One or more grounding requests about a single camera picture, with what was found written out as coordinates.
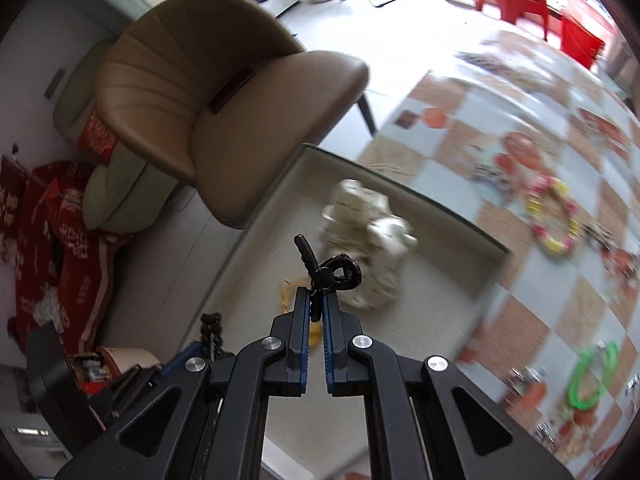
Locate small silver clip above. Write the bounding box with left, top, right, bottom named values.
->
left=506, top=366, right=547, bottom=396

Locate green plastic bangle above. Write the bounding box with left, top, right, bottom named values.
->
left=566, top=340, right=620, bottom=411

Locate green cushion seat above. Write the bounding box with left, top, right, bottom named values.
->
left=53, top=39, right=177, bottom=233

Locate red plastic bucket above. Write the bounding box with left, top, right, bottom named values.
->
left=561, top=14, right=605, bottom=70

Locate cream satin scrunchie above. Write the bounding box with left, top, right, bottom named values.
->
left=320, top=179, right=418, bottom=310

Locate small silver earring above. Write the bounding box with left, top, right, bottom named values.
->
left=473, top=164, right=512, bottom=195

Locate brown leather chair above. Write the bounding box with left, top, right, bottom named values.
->
left=96, top=0, right=370, bottom=229

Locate pink yellow spiral bracelet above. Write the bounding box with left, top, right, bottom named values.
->
left=525, top=174, right=583, bottom=256

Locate black claw hair clip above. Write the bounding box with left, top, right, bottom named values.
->
left=294, top=234, right=362, bottom=323

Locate grey storage tray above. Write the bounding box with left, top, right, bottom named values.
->
left=204, top=148, right=518, bottom=479

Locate red patterned blanket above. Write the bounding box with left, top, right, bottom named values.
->
left=1, top=156, right=130, bottom=356

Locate black long hair clip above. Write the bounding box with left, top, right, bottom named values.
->
left=200, top=312, right=224, bottom=361

